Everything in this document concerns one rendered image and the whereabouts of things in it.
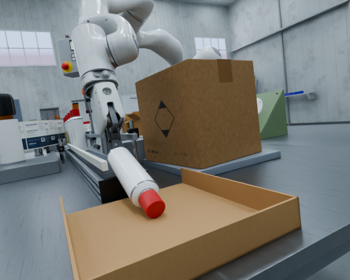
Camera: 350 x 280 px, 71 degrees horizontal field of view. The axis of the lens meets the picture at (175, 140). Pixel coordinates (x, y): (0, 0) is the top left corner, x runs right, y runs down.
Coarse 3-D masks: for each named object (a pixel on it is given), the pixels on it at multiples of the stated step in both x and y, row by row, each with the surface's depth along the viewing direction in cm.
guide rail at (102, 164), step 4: (68, 144) 133; (72, 148) 113; (76, 148) 97; (76, 152) 98; (80, 152) 85; (84, 152) 76; (84, 156) 75; (88, 156) 67; (92, 156) 63; (96, 156) 62; (88, 160) 68; (92, 160) 62; (96, 160) 56; (100, 160) 54; (104, 160) 53; (96, 164) 57; (100, 164) 52; (104, 164) 51; (100, 168) 53; (104, 168) 51
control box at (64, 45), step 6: (60, 42) 131; (66, 42) 130; (60, 48) 131; (66, 48) 130; (60, 54) 131; (66, 54) 131; (66, 60) 131; (72, 66) 131; (66, 72) 132; (72, 72) 132; (78, 72) 132
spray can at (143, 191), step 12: (108, 156) 53; (120, 156) 50; (132, 156) 50; (120, 168) 47; (132, 168) 45; (120, 180) 46; (132, 180) 42; (144, 180) 41; (132, 192) 40; (144, 192) 40; (156, 192) 41; (144, 204) 38; (156, 204) 38; (156, 216) 39
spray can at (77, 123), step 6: (72, 114) 116; (78, 114) 116; (72, 120) 115; (78, 120) 115; (72, 126) 116; (78, 126) 115; (78, 132) 115; (84, 132) 118; (78, 138) 115; (84, 138) 117; (78, 144) 115; (84, 144) 117; (84, 150) 116
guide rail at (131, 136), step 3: (87, 135) 115; (90, 135) 107; (93, 135) 100; (96, 135) 94; (99, 135) 88; (123, 135) 60; (126, 135) 58; (129, 135) 55; (132, 135) 54; (135, 135) 54; (123, 138) 60; (126, 138) 58; (129, 138) 56; (132, 138) 54; (135, 138) 54
